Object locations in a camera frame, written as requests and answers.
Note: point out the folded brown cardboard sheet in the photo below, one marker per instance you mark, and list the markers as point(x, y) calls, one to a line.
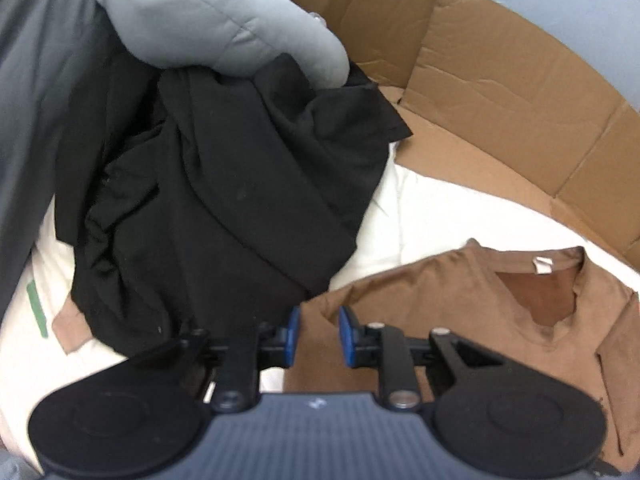
point(500, 85)

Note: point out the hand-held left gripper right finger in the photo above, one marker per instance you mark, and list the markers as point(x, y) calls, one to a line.
point(347, 335)

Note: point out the cream bear print blanket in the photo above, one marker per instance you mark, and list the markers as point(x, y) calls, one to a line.
point(425, 220)

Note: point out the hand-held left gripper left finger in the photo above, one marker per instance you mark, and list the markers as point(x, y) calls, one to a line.
point(292, 335)

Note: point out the grey neck pillow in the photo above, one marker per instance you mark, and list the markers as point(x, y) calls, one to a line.
point(200, 20)

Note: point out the dark grey pillow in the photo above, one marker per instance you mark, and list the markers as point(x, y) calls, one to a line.
point(30, 110)

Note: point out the brown t-shirt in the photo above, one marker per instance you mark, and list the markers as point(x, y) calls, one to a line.
point(450, 300)

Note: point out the crumpled black garment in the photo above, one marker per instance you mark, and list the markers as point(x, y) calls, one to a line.
point(225, 185)

